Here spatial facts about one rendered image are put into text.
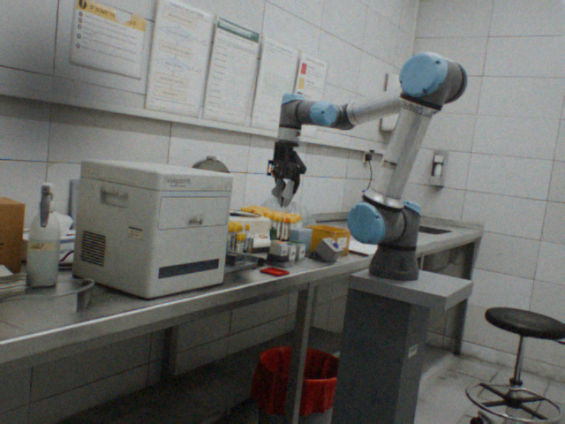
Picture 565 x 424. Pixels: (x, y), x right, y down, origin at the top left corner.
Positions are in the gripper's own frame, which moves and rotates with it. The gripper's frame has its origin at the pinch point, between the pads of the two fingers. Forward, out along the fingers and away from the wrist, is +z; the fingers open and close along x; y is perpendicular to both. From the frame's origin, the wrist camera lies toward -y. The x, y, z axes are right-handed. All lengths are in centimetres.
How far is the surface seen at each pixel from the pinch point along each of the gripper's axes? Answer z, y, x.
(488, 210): 6, -241, 8
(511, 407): 84, -108, 62
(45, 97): -24, 55, -52
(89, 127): -17, 35, -56
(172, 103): -30, -1, -56
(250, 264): 16.7, 24.5, 6.4
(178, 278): 17, 56, 8
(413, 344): 35, -4, 48
